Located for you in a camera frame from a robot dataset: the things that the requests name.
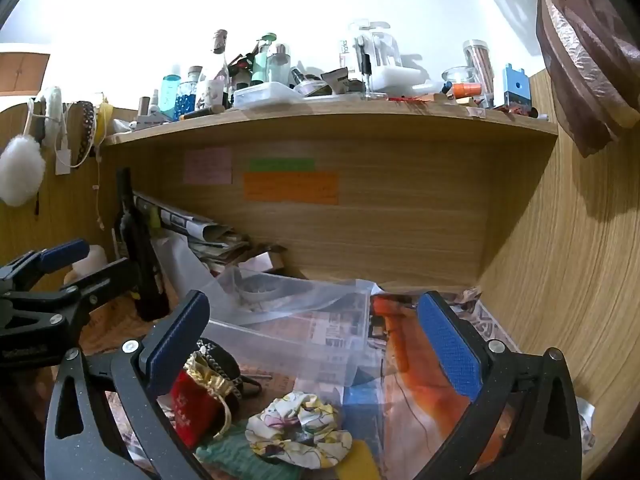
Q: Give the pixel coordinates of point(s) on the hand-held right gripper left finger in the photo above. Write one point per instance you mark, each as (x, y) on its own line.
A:
(175, 342)

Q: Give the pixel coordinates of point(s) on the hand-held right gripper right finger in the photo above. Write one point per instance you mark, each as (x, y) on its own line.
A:
(450, 345)

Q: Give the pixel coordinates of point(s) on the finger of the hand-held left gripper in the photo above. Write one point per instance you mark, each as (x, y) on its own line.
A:
(105, 277)
(65, 251)

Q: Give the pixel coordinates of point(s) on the black beaded scrunchie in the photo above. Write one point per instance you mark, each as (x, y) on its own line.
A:
(222, 360)

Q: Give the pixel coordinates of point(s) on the red pouch with gold trim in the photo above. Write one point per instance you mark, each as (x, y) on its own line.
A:
(192, 405)

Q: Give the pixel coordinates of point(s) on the clear plastic container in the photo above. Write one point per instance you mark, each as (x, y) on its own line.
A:
(300, 320)

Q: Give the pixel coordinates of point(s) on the green cloth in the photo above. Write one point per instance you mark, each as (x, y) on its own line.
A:
(235, 455)

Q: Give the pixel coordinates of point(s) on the yellow sponge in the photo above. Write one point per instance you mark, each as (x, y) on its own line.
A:
(357, 460)

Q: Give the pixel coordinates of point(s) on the beige round object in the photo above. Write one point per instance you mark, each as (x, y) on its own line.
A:
(92, 260)

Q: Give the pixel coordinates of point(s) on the newspaper print mat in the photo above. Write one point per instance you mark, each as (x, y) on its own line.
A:
(425, 360)

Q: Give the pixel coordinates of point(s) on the dark wine bottle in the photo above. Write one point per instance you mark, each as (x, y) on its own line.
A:
(137, 260)

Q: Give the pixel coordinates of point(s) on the white paper sheet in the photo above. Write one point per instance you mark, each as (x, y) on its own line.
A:
(172, 260)

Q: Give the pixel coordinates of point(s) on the white tag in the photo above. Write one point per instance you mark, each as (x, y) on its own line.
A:
(62, 160)

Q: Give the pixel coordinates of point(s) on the white pom pom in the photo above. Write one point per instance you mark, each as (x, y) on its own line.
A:
(20, 170)

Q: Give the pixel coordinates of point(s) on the stack of folded newspapers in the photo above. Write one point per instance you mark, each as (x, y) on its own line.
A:
(200, 235)

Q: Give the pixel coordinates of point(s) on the blue sponge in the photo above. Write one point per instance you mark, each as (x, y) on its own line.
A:
(362, 405)

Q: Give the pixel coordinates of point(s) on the black lace headband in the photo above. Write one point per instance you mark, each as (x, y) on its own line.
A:
(85, 130)

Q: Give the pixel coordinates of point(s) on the yellow headband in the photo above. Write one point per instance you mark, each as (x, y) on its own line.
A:
(102, 120)

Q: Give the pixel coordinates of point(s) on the white fluffy headband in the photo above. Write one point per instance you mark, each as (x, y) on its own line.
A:
(52, 110)

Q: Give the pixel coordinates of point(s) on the pink sticky note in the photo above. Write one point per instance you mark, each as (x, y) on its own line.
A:
(207, 166)

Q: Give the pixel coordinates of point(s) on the rose gold tube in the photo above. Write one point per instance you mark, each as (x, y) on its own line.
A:
(145, 106)

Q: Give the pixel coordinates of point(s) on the brown cardboard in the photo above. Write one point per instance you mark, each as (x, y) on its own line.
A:
(22, 72)

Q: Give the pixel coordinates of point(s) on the black and gold pen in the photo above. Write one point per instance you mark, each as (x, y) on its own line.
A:
(202, 112)

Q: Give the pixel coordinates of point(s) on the blue mouthwash bottle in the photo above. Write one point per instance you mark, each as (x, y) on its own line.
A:
(170, 90)

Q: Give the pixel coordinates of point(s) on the orange sticky note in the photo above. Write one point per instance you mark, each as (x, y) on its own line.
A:
(290, 187)

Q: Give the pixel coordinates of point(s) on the glass bottle with blue beads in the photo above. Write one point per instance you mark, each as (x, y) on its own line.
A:
(187, 97)

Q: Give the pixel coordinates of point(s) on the green sticky note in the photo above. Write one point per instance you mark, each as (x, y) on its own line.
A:
(282, 164)

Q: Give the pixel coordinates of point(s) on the clear lidded plastic box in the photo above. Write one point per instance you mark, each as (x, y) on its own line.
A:
(267, 94)

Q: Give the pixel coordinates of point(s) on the clear labelled glass bottle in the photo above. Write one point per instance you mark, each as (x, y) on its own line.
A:
(220, 60)

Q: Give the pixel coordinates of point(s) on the wooden shelf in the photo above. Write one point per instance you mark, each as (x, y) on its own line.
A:
(350, 120)

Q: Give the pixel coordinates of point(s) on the orange marker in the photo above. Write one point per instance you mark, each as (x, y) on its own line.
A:
(465, 91)

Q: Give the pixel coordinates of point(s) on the mint green pump bottle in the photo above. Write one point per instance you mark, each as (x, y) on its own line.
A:
(262, 60)

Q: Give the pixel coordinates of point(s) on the short glass jar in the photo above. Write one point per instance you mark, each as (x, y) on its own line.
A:
(460, 76)

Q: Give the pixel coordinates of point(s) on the white plastic tray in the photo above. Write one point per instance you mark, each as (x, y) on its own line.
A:
(395, 77)

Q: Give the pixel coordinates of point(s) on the clear bottle with silver cap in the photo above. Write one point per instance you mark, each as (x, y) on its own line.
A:
(280, 62)

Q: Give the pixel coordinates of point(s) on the clear jar of sticks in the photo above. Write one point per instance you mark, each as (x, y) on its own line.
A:
(477, 60)

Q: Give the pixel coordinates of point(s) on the clear blister packs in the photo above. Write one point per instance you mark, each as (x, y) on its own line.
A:
(370, 45)

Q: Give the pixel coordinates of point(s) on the mauve curtain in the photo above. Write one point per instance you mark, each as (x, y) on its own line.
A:
(585, 55)

